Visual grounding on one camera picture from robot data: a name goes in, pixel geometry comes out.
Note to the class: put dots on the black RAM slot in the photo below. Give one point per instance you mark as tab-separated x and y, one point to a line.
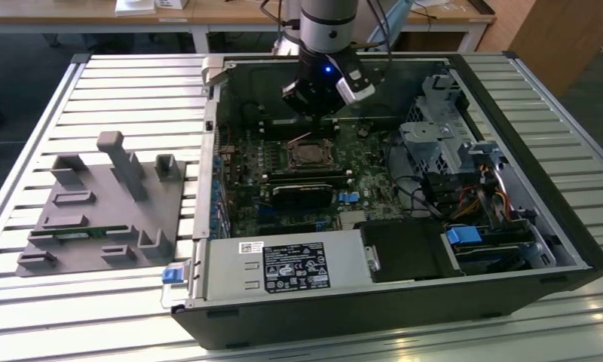
307	174
276	130
372	120
307	181

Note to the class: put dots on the silver power supply with label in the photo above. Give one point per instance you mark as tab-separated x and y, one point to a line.
231	271

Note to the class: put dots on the grey metal disk cage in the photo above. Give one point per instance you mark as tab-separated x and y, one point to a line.
423	151

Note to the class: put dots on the silver CPU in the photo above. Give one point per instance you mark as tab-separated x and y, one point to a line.
311	153

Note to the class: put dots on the black open PC case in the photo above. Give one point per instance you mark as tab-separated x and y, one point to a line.
332	324

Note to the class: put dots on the white box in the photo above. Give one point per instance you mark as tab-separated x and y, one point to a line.
136	7
171	3

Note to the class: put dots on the black graphics card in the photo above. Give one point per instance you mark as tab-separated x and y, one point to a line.
302	198

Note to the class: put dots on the hard disk in blue carrier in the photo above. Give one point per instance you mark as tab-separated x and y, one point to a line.
463	237

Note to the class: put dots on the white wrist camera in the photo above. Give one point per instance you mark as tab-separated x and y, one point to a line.
355	88

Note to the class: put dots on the blue case latch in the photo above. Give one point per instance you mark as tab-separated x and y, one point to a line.
174	275

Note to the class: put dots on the black CPU socket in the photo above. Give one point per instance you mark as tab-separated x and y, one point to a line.
312	167

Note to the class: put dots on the green RAM stick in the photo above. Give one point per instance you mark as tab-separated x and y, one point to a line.
98	231

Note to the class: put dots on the silver chipset heatsink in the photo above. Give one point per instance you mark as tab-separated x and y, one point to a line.
356	219

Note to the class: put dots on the grey parts rack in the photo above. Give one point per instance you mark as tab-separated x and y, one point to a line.
111	211

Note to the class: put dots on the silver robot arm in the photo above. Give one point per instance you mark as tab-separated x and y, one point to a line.
327	22

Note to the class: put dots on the wooden desk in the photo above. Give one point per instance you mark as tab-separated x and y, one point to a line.
55	15

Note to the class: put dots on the wooden cabinet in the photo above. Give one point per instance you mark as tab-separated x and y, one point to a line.
559	37

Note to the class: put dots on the green motherboard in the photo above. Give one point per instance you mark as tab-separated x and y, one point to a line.
378	188

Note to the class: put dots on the blue board connector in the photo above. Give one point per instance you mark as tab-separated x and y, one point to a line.
348	197

